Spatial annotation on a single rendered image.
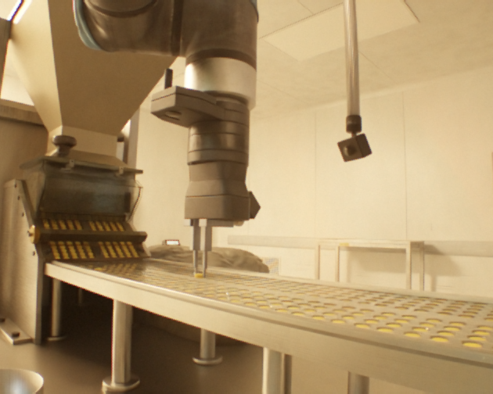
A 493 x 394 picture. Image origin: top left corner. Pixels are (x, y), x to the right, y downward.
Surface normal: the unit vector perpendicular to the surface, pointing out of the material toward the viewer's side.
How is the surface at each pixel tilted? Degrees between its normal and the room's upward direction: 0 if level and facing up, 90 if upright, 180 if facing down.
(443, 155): 90
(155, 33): 144
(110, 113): 118
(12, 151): 90
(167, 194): 90
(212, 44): 90
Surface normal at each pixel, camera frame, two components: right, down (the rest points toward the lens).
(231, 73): 0.38, -0.07
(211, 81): -0.08, -0.09
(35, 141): 0.73, -0.05
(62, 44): 0.63, 0.43
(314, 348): -0.68, -0.08
